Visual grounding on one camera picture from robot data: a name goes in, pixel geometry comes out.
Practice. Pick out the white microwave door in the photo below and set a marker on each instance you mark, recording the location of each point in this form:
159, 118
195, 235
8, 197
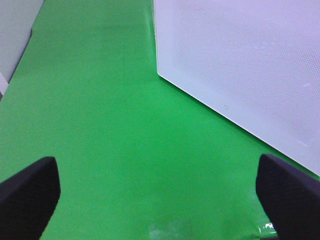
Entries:
256, 62

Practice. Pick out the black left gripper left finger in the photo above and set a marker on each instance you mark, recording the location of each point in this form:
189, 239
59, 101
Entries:
28, 200

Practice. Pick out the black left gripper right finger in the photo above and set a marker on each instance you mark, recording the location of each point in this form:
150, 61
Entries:
289, 197

